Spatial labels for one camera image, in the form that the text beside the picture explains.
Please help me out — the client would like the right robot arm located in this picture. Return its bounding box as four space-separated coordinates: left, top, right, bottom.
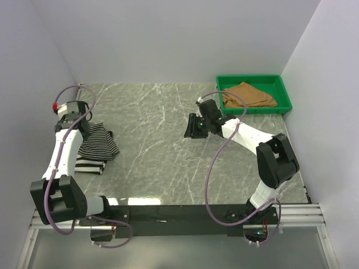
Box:
184 98 300 225

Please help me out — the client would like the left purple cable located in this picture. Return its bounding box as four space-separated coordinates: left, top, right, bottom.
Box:
44 84 134 249

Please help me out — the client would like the aluminium front rail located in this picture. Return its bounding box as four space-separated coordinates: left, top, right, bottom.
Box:
29 204 326 231

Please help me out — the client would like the aluminium rail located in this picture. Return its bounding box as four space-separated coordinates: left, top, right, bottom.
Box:
29 204 326 231
47 83 85 197

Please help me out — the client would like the thin striped tank top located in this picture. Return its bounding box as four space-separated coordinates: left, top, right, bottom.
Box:
78 123 119 161

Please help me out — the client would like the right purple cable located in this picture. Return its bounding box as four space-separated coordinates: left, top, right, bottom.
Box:
197 91 282 246

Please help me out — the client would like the wide black white striped tank top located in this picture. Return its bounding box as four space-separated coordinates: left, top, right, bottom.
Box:
75 155 107 175

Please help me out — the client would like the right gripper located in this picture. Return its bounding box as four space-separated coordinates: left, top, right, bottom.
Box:
183 113 211 139

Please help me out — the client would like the green plastic bin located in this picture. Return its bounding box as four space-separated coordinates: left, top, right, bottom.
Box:
216 75 292 115

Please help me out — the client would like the purple cable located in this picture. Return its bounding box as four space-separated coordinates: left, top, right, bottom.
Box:
44 84 134 249
197 91 282 246

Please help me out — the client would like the tan tank top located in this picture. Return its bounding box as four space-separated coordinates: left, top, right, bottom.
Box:
222 82 278 108

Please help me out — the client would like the black base beam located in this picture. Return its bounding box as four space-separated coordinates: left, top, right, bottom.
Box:
78 204 280 242

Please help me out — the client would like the aluminium left side rail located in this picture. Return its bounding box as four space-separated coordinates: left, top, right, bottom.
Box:
47 83 85 197

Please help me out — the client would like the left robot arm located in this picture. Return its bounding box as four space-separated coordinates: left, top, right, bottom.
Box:
30 101 112 225

